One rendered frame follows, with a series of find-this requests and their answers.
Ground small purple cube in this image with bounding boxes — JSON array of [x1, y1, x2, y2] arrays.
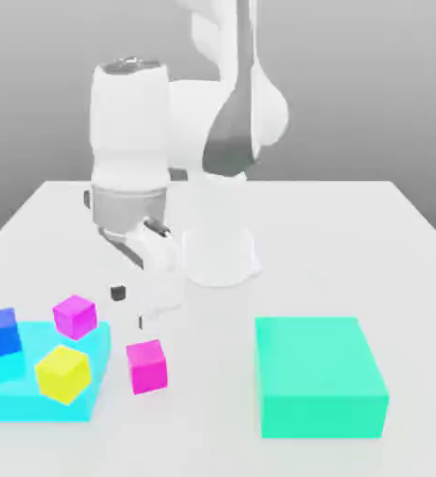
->
[[52, 293, 99, 342]]

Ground small pink cube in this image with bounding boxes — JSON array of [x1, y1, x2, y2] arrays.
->
[[125, 338, 169, 396]]

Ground small blue cube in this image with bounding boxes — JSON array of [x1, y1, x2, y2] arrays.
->
[[0, 307, 22, 361]]

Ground large cyan box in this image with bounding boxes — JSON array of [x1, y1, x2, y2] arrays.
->
[[0, 320, 112, 423]]

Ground large turquoise box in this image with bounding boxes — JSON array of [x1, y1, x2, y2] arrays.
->
[[254, 316, 390, 440]]

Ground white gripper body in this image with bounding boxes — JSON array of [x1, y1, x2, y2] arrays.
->
[[97, 224, 184, 288]]

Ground small yellow cube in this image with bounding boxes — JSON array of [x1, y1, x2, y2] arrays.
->
[[34, 344, 93, 406]]

